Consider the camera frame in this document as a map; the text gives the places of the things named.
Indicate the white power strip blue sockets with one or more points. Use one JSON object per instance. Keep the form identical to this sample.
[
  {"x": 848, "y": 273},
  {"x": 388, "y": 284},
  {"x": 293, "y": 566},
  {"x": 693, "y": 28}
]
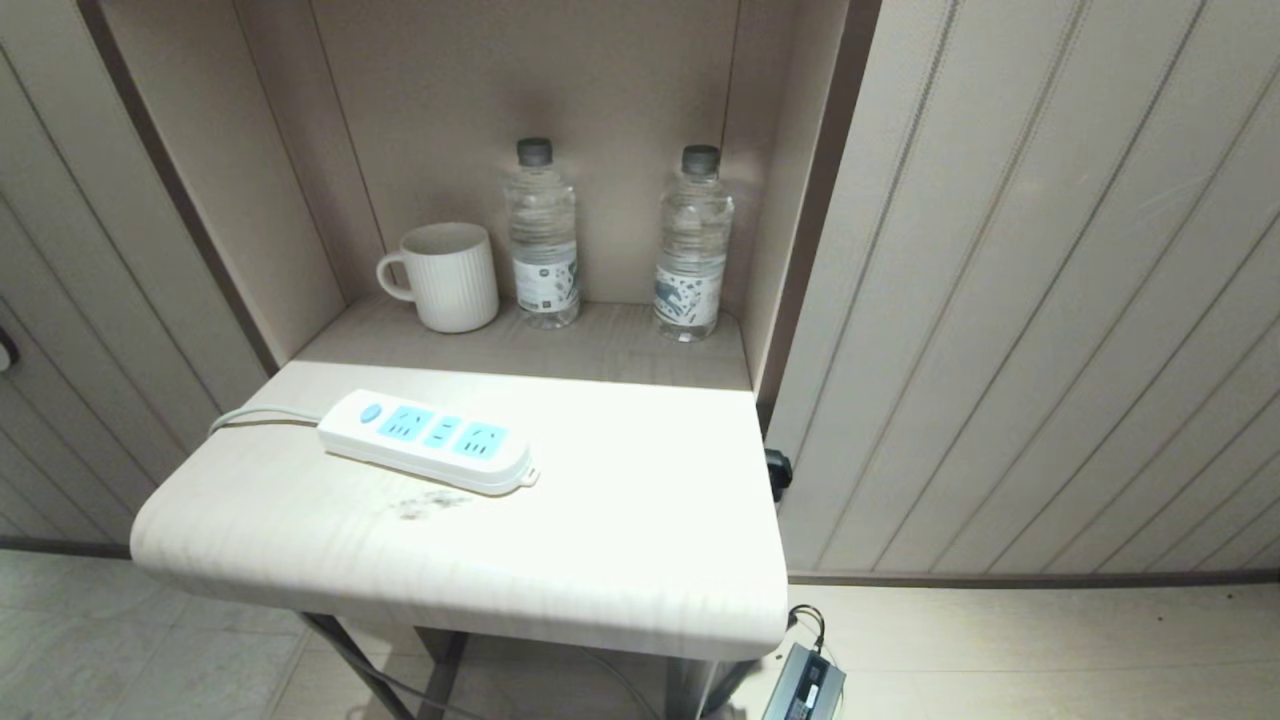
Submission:
[{"x": 440, "y": 442}]

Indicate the black power adapter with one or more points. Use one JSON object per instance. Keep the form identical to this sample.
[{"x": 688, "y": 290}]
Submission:
[{"x": 806, "y": 687}]

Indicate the clear water bottle grey cap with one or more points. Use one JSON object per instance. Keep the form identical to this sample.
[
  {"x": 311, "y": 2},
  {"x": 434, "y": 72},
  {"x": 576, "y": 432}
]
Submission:
[
  {"x": 691, "y": 250},
  {"x": 543, "y": 240}
]

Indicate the white ribbed mug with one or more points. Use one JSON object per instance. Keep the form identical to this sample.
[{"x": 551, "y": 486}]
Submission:
[{"x": 452, "y": 277}]

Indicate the white wooden side table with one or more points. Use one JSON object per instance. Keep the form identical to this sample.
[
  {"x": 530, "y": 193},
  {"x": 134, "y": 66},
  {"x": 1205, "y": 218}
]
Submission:
[{"x": 500, "y": 530}]

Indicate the black wall plug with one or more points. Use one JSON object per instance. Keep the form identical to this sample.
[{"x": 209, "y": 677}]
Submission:
[{"x": 777, "y": 470}]

